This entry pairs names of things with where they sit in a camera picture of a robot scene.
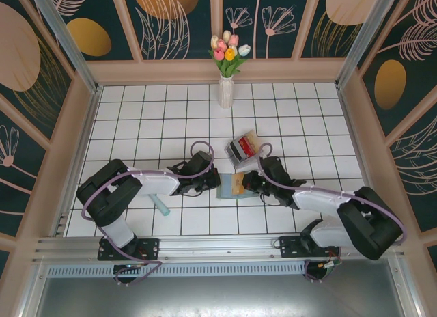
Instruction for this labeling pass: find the mint green leather card holder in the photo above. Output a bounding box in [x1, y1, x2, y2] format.
[216, 172, 257, 200]

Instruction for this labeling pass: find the gold credit card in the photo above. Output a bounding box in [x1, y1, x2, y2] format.
[229, 173, 246, 195]
[247, 130, 261, 151]

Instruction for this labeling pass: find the red VIP credit card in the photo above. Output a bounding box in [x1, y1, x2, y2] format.
[238, 136, 256, 158]

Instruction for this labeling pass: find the white ribbed vase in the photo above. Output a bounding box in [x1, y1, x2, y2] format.
[218, 74, 235, 109]

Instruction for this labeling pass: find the grey metal sheet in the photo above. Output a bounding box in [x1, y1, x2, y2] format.
[33, 275, 416, 317]

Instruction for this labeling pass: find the artificial tulip bouquet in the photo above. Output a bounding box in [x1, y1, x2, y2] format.
[208, 29, 252, 79]

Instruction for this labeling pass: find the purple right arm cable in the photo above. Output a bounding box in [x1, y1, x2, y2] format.
[257, 143, 410, 284]

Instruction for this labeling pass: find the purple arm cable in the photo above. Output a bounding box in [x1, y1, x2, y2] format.
[81, 141, 216, 286]
[257, 143, 410, 284]

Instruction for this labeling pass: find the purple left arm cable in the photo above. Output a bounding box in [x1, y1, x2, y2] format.
[81, 141, 216, 286]

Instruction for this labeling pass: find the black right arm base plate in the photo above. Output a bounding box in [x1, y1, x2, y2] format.
[279, 235, 342, 260]

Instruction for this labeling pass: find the aluminium front rail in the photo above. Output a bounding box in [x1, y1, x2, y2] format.
[32, 236, 407, 263]

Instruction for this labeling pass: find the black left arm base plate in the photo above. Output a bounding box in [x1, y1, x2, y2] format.
[98, 237, 160, 262]

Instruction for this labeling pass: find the slotted grey cable duct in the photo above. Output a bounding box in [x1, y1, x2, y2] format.
[46, 264, 307, 277]

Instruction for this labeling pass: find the coloured wire bundle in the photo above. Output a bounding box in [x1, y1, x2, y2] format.
[315, 250, 343, 274]

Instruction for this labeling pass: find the aluminium side rail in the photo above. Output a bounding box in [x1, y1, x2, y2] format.
[51, 86, 102, 236]

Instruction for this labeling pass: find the aluminium corner post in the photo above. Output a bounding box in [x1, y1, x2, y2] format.
[335, 0, 401, 89]
[27, 0, 104, 94]

